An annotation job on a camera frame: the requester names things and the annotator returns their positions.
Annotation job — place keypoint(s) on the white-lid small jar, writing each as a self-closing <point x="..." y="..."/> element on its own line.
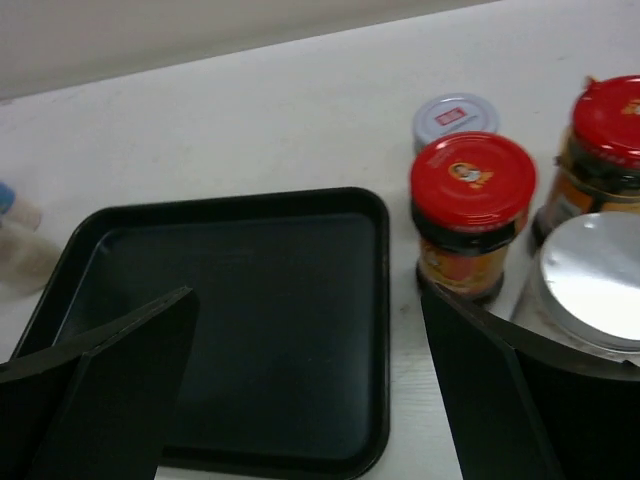
<point x="452" y="113"/>

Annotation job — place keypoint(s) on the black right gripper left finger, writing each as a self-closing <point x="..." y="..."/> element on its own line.
<point x="98" y="405"/>

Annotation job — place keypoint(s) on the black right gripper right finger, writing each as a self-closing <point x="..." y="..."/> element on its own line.
<point x="521" y="406"/>

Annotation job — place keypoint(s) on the red-lid chili sauce jar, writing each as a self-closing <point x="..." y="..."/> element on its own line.
<point x="470" y="198"/>

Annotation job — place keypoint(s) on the black plastic tray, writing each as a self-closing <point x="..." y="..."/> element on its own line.
<point x="288" y="376"/>

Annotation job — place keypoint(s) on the silver-lid white granule jar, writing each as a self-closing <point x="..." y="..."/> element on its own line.
<point x="582" y="290"/>

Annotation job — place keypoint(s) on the clear-cap salt grinder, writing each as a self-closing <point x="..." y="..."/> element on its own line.
<point x="27" y="259"/>

